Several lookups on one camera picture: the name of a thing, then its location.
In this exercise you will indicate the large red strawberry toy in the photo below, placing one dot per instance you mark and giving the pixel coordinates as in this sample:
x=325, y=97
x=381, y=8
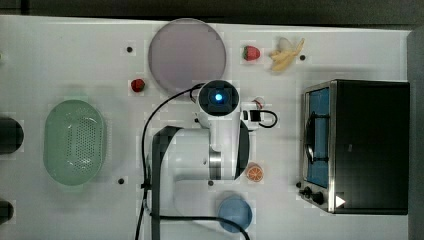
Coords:
x=251, y=53

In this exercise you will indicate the blue round bowl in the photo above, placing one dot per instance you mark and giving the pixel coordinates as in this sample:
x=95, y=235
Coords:
x=237, y=210

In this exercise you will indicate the black object at lower left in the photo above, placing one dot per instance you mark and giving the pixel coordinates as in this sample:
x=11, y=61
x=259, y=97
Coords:
x=6, y=211

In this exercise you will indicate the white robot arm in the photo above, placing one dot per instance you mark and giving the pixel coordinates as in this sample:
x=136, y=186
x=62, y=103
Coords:
x=217, y=150

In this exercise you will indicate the black toaster oven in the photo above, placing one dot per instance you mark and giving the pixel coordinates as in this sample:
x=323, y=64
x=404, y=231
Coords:
x=355, y=147

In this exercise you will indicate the small red strawberry toy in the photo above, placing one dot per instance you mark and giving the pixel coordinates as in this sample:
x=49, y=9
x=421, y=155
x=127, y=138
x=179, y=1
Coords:
x=137, y=85

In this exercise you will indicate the black cylinder at left edge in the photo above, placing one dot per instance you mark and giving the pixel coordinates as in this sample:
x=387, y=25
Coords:
x=11, y=135

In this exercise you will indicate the orange slice toy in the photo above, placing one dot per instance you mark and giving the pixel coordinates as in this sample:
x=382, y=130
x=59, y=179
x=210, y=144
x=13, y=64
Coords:
x=254, y=172

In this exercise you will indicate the green perforated colander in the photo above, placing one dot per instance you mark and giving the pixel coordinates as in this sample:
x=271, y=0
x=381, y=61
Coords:
x=74, y=142

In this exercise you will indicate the grey round plate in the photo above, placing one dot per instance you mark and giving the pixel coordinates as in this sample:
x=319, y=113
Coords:
x=185, y=52

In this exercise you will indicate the peeled banana toy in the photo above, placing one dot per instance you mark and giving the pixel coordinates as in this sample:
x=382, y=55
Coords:
x=285, y=54

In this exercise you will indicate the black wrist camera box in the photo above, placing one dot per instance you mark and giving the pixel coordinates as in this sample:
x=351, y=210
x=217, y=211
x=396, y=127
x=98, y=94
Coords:
x=257, y=116

